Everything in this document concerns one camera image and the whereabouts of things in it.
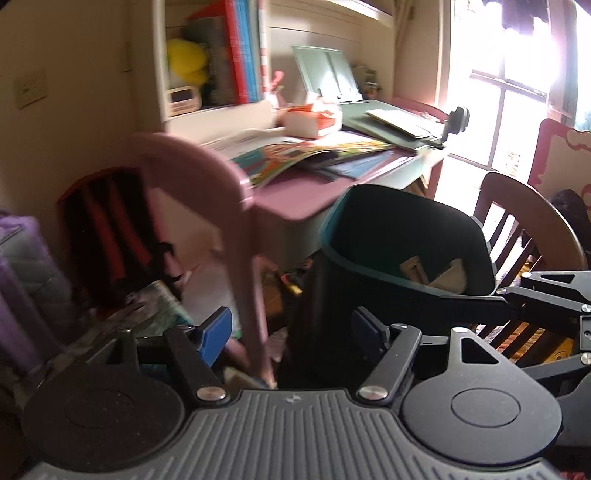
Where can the red black backpack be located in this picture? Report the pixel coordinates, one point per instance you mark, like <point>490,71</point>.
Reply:
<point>110,232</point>

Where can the pink white board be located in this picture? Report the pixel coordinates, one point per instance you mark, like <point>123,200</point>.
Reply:
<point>562,161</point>

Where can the colourful open picture book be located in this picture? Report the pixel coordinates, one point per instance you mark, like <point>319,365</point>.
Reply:
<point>267,162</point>

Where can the orange white tissue pack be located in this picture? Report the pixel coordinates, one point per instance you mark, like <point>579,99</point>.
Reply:
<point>312,121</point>

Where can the green book stand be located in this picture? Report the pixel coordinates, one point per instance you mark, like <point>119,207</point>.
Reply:
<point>327,73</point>

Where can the dark wooden chair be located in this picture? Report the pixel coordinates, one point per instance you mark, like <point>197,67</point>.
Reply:
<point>540,239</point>

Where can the white digital timer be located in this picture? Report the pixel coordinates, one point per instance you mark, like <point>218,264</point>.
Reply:
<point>182,100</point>

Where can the black desk clamp knob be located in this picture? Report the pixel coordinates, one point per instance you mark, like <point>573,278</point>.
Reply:
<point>457,122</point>

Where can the purple grey backpack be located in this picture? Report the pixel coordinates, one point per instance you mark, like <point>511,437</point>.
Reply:
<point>38,318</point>

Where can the yellow plush toy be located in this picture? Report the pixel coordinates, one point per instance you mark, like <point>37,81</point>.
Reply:
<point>187,63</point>

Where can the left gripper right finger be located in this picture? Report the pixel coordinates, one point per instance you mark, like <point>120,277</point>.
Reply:
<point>390,350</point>

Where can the row of books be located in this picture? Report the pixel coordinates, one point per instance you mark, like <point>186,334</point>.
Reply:
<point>232,34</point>

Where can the wall switch plate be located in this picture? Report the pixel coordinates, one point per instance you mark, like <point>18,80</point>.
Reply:
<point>30,88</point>

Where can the blue folder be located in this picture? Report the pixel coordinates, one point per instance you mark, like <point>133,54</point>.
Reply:
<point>359,167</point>

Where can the teal zigzag quilt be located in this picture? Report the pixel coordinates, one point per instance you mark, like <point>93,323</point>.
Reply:
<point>154,309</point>

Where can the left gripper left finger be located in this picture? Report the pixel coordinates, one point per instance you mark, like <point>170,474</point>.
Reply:
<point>192,351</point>

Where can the pink study desk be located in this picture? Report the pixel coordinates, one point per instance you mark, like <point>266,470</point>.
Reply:
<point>278,222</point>

